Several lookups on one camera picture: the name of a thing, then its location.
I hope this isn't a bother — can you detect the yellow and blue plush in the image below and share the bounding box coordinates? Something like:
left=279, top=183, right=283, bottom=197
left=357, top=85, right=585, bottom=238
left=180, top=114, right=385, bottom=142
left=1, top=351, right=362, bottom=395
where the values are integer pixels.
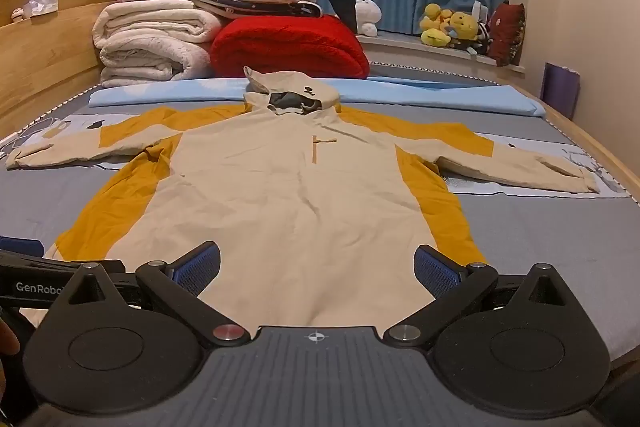
left=446, top=11, right=489, bottom=54

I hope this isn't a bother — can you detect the tissue pack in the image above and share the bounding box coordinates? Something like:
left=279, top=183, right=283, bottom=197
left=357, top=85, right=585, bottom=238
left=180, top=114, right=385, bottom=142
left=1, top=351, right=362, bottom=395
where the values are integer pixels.
left=22, top=0, right=59, bottom=18

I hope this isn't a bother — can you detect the navy trimmed white cloth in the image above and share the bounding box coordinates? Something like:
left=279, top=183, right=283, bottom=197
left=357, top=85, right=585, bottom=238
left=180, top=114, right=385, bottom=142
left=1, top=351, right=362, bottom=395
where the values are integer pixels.
left=119, top=0, right=324, bottom=20

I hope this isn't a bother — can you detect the red folded blanket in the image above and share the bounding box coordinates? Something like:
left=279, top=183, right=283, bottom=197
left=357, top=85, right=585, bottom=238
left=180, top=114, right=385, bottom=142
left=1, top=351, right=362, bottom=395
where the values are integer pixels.
left=210, top=14, right=371, bottom=80

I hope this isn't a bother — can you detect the white printed cloth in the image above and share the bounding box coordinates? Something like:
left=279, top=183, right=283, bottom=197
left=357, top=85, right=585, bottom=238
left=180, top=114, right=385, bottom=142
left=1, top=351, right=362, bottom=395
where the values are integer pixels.
left=10, top=114, right=632, bottom=198

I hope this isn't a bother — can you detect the white cable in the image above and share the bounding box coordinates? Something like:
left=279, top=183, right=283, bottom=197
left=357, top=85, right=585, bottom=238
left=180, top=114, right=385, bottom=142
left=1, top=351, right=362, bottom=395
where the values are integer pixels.
left=0, top=117, right=72, bottom=158

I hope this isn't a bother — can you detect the white plush toy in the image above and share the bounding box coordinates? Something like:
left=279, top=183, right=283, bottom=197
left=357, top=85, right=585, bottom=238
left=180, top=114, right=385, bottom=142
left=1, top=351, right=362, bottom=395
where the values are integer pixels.
left=355, top=0, right=384, bottom=36

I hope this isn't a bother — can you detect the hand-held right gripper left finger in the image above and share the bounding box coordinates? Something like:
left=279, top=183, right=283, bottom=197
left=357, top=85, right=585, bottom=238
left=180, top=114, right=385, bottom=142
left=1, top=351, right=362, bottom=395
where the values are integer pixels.
left=65, top=241, right=251, bottom=349

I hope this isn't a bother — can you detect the yellow duck plush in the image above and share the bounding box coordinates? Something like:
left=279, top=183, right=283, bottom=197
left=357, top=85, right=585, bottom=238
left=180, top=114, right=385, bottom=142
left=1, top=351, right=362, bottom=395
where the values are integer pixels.
left=420, top=3, right=454, bottom=48

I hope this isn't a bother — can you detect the wooden bed frame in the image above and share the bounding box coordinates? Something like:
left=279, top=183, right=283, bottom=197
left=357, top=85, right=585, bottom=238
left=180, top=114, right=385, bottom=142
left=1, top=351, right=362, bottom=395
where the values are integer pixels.
left=0, top=0, right=640, bottom=383

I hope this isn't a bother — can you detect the white folded quilt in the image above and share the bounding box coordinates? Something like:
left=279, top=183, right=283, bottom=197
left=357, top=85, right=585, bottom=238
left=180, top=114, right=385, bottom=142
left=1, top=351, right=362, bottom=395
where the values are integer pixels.
left=99, top=38, right=213, bottom=88
left=92, top=1, right=223, bottom=50

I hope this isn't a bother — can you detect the grey window ledge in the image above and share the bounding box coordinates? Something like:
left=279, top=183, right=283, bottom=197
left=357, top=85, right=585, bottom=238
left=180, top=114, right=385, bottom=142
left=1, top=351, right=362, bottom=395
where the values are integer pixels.
left=357, top=32, right=527, bottom=74

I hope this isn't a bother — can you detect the person's left hand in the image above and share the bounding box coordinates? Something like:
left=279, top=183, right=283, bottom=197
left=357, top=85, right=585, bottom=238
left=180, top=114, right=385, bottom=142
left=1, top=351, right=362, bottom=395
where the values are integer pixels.
left=0, top=319, right=22, bottom=359

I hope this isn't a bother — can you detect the dark red cushion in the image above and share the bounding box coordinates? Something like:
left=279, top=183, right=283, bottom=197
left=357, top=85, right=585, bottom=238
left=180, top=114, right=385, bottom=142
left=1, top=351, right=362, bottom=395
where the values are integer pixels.
left=487, top=2, right=527, bottom=66

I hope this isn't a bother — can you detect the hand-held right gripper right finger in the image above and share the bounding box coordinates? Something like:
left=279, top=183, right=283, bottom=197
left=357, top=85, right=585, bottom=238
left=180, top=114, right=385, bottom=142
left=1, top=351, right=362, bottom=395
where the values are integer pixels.
left=382, top=244, right=568, bottom=349

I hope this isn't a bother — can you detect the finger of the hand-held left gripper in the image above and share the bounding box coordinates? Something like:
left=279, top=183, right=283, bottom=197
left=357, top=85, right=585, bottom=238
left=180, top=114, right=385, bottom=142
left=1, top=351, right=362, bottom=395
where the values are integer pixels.
left=0, top=236, right=45, bottom=258

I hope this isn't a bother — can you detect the beige and mustard hoodie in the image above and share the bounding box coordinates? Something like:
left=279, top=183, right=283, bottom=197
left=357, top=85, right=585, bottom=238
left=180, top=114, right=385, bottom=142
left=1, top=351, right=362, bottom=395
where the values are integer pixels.
left=5, top=67, right=601, bottom=329

